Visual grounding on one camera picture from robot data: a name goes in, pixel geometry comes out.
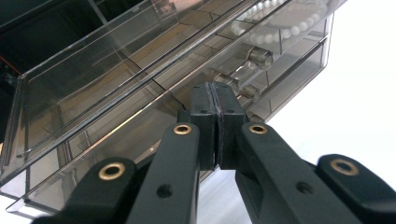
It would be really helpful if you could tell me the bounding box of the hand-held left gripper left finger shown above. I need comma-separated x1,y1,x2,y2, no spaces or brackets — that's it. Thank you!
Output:
177,81,218,172

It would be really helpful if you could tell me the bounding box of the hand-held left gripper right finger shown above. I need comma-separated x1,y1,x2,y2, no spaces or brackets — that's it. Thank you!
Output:
213,81,250,171

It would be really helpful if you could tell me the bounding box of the white pearl bead bracelet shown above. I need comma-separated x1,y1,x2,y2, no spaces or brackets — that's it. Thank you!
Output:
230,0,328,45

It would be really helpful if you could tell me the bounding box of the smoked clear drawer organiser box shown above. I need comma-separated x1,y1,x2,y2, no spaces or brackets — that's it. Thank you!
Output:
0,0,348,218

